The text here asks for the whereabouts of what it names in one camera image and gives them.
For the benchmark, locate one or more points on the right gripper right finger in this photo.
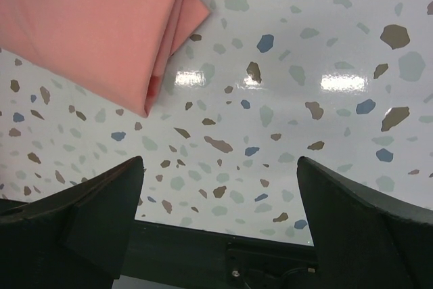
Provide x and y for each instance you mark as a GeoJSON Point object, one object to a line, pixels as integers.
{"type": "Point", "coordinates": [362, 237]}

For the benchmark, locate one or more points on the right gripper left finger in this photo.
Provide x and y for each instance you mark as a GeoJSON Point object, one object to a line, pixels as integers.
{"type": "Point", "coordinates": [76, 238]}

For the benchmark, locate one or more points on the pink t shirt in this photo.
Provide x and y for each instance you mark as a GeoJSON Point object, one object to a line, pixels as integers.
{"type": "Point", "coordinates": [118, 49]}

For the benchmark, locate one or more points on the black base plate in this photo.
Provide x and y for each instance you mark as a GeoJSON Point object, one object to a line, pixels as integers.
{"type": "Point", "coordinates": [191, 258]}

